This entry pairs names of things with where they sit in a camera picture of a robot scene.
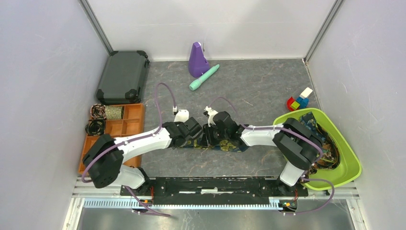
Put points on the teal cylindrical pen tool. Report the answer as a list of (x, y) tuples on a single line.
[(199, 81)]

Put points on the pile of patterned ties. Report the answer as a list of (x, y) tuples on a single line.
[(331, 156)]

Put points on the colourful toy block stack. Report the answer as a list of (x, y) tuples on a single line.
[(301, 102)]

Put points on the rolled olive speckled tie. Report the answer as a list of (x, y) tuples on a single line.
[(114, 112)]

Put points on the purple metronome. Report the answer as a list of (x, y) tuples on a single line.
[(197, 64)]

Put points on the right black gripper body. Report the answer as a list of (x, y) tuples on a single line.
[(214, 135)]

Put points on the orange compartment tray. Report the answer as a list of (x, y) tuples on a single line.
[(132, 123)]

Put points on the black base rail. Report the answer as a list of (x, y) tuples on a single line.
[(251, 190)]

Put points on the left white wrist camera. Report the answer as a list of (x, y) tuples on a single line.
[(181, 115)]

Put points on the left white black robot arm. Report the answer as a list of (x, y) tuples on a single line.
[(104, 161)]

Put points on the rolled pink brown tie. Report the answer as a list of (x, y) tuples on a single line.
[(97, 112)]

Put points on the dark green hard case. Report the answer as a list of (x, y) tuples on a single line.
[(123, 78)]

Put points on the rolled black patterned tie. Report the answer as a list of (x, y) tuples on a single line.
[(95, 127)]

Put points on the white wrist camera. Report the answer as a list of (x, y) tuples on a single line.
[(210, 113), (181, 115)]

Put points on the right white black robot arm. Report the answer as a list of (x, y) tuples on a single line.
[(297, 143)]

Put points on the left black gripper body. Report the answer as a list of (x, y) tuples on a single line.
[(177, 123)]

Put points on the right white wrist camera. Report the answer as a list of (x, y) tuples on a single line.
[(210, 113)]

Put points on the lime green plastic bin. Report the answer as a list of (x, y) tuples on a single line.
[(349, 167)]

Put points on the blue yellow floral tie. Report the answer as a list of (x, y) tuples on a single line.
[(224, 145)]

